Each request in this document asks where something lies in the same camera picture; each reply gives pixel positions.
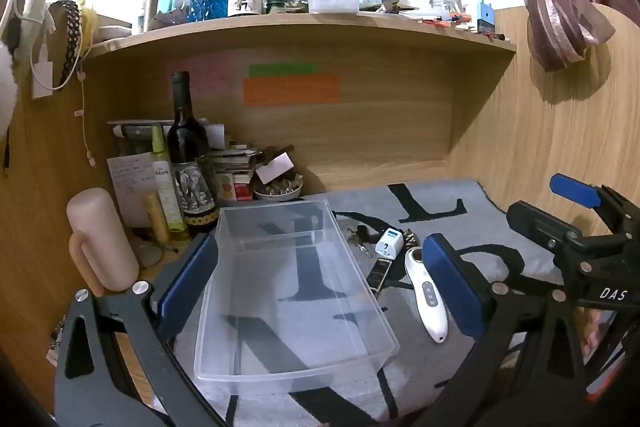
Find silver black slim lighter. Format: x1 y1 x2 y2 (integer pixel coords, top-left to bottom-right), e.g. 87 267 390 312
365 257 393 293

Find blank white card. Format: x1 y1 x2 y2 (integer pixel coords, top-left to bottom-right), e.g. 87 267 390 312
255 153 294 184

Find stack of papers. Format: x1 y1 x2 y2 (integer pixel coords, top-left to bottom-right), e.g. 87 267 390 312
207 147 261 175

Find dark wine bottle elephant label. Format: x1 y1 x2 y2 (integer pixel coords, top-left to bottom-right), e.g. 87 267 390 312
166 72 220 238

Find white box with fruit print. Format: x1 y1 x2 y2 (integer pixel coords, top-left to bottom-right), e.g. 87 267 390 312
217 172 236 202

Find white hanging tag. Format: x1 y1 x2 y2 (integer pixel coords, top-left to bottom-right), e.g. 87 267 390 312
31 47 55 100

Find orange pens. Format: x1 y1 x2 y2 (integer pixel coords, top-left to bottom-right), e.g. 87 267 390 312
422 13 473 28

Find braided dark headband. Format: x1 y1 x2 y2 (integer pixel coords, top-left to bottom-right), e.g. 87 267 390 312
54 1 83 90

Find grey white tube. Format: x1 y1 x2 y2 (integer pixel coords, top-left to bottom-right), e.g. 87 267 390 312
107 119 173 141

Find wooden shelf board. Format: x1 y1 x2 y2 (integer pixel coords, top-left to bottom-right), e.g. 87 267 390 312
82 12 517 68

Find white paper sheet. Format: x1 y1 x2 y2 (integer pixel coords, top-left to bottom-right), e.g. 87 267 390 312
202 123 227 150

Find green spray bottle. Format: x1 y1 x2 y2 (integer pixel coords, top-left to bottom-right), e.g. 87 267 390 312
151 124 191 242

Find white charging cable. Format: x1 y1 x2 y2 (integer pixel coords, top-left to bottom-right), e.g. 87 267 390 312
75 72 98 168

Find white fluffy plush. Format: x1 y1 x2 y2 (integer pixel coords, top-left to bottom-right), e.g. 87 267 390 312
0 42 21 142

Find white handheld massager device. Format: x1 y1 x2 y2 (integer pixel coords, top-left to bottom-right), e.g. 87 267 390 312
404 246 447 344

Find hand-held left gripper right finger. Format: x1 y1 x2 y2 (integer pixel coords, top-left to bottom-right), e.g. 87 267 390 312
395 233 596 427

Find beige cosmetic tube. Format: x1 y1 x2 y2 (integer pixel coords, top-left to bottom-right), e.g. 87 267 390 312
143 193 171 245

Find pink mug with handle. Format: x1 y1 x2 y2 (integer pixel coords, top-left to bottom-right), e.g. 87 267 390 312
66 188 140 297

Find orange sticky note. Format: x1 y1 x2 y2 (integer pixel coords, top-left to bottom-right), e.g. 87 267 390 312
243 76 340 108

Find pink sticky note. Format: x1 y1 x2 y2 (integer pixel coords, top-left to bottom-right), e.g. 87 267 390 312
167 52 232 96

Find cardboard tube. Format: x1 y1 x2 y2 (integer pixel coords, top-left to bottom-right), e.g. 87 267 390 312
142 0 161 32

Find white plug adapter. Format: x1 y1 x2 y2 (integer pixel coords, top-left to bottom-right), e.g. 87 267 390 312
375 229 405 259

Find clear plastic storage bin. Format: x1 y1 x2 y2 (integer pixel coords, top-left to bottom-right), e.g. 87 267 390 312
194 199 401 395

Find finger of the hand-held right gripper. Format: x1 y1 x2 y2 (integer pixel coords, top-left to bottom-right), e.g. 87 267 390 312
506 201 583 258
549 173 640 235

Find person's right hand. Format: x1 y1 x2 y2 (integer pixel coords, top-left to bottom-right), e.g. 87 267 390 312
584 308 619 352

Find green sticky note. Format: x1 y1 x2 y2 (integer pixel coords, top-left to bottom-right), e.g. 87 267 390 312
249 63 319 78

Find grey mat with black letters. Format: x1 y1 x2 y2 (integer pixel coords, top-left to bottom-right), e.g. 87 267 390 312
165 179 571 427

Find white bowl of beads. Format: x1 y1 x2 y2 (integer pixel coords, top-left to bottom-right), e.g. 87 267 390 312
252 177 304 202

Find handwritten paper note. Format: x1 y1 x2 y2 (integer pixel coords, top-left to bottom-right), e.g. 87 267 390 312
106 152 157 228

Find flat white plastic box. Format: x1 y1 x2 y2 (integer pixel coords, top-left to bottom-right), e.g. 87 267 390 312
307 0 360 14

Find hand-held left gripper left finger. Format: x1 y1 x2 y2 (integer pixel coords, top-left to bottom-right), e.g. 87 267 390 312
54 233 226 427

